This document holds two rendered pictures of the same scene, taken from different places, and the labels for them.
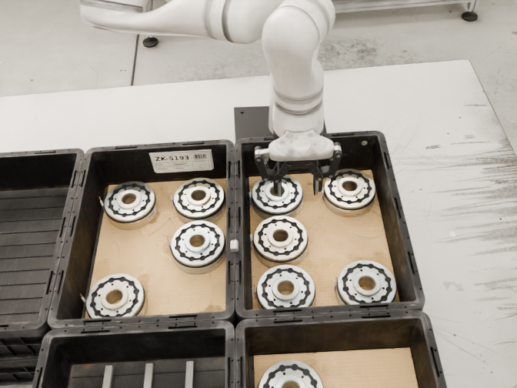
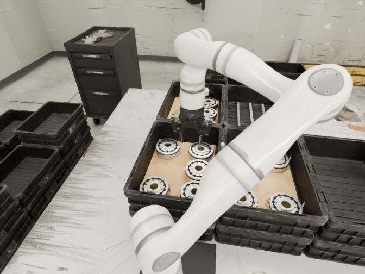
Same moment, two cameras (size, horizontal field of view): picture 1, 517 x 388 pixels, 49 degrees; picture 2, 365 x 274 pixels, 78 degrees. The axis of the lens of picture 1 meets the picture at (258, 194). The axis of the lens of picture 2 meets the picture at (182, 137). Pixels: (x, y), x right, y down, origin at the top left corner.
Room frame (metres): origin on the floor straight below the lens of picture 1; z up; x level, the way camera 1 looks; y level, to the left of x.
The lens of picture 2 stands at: (1.21, -0.02, 1.50)
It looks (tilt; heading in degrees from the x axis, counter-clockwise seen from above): 39 degrees down; 188
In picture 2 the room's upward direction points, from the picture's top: straight up
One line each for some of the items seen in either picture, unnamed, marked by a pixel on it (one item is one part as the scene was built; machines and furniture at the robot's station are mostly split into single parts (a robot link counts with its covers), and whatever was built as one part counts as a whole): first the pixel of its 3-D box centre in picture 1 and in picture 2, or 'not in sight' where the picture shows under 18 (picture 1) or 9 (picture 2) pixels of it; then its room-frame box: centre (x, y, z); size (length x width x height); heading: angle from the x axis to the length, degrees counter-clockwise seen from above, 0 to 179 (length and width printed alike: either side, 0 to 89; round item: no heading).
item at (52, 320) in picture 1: (151, 225); (264, 166); (0.63, 0.20, 0.92); 0.40 x 0.30 x 0.02; 178
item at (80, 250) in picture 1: (157, 242); (261, 175); (0.63, 0.20, 0.87); 0.40 x 0.30 x 0.11; 178
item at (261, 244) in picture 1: (280, 237); (198, 169); (0.62, -0.03, 0.86); 0.10 x 0.10 x 0.01
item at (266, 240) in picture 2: not in sight; (255, 193); (0.63, 0.20, 0.76); 0.40 x 0.30 x 0.12; 178
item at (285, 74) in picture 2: not in sight; (279, 87); (-1.15, 0.72, 0.37); 0.40 x 0.30 x 0.45; 90
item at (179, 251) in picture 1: (198, 242); not in sight; (0.62, 0.12, 0.86); 0.10 x 0.10 x 0.01
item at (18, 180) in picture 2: not in sight; (30, 185); (0.40, -1.14, 0.31); 0.40 x 0.30 x 0.34; 0
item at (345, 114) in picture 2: not in sight; (341, 111); (-0.15, 0.83, 0.71); 0.22 x 0.19 x 0.01; 0
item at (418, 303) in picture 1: (318, 216); (180, 156); (0.62, -0.10, 0.92); 0.40 x 0.30 x 0.02; 178
